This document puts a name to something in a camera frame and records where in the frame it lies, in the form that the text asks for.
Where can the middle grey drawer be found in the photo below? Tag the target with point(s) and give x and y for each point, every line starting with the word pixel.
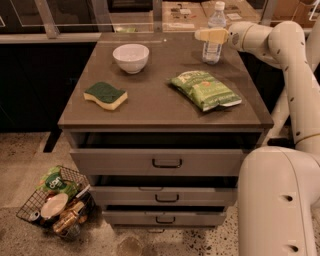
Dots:
pixel 165 190

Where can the black wire basket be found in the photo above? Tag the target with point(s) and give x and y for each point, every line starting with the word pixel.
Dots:
pixel 39 198

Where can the brown bottle in basket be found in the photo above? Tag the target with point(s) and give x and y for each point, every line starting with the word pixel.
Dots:
pixel 68 218

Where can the white ceramic bowl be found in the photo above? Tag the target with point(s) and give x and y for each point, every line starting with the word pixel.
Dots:
pixel 131 58

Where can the grey drawer cabinet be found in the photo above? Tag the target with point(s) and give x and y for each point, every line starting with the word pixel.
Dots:
pixel 153 105

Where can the white bowl in basket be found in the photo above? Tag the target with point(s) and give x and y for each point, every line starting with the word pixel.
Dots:
pixel 54 206

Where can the clear plastic water bottle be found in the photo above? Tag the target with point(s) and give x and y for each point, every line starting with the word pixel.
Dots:
pixel 211 51

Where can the top grey drawer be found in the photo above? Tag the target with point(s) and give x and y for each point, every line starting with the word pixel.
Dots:
pixel 163 154

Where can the soda can in basket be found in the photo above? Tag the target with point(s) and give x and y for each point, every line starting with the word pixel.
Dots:
pixel 34 217

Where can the green snack bag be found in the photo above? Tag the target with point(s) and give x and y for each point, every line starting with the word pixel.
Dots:
pixel 205 91

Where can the green chip bag in basket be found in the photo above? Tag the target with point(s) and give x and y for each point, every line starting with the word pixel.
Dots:
pixel 53 181

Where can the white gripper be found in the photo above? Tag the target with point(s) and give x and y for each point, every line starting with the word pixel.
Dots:
pixel 235 38

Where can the grey drawer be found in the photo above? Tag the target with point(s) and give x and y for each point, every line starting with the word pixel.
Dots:
pixel 165 216
pixel 165 190
pixel 163 154

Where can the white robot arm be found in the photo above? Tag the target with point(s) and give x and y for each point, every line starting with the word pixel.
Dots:
pixel 277 186

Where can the bottom grey drawer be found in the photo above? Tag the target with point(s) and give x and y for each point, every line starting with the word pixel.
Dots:
pixel 165 216

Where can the green and yellow sponge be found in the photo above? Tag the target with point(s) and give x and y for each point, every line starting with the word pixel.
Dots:
pixel 105 95

